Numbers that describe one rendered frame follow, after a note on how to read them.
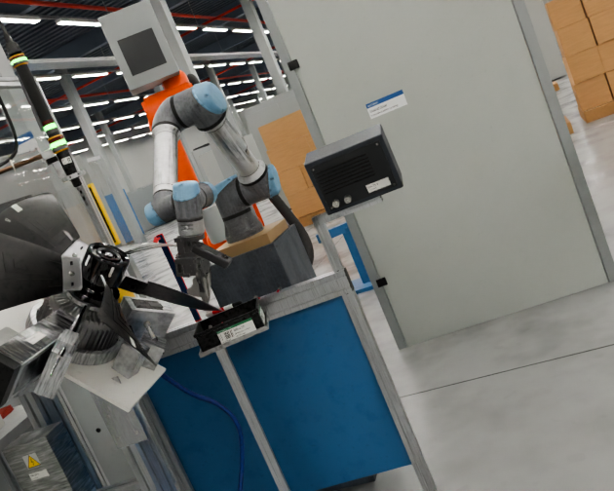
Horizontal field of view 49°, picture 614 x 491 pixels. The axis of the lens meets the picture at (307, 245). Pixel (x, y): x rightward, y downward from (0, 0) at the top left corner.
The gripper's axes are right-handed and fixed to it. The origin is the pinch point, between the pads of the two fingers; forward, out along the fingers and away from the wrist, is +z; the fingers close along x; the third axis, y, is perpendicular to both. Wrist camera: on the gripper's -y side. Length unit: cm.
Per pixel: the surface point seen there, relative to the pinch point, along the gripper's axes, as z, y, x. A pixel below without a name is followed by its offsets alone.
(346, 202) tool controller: -22, -40, -27
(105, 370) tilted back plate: 12.9, 24.9, 20.1
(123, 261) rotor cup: -16.0, 18.7, 11.8
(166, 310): 3.6, 15.0, -3.4
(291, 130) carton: -8, 131, -788
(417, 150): -22, -60, -175
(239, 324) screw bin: 11.2, -5.6, -9.4
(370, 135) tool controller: -42, -49, -27
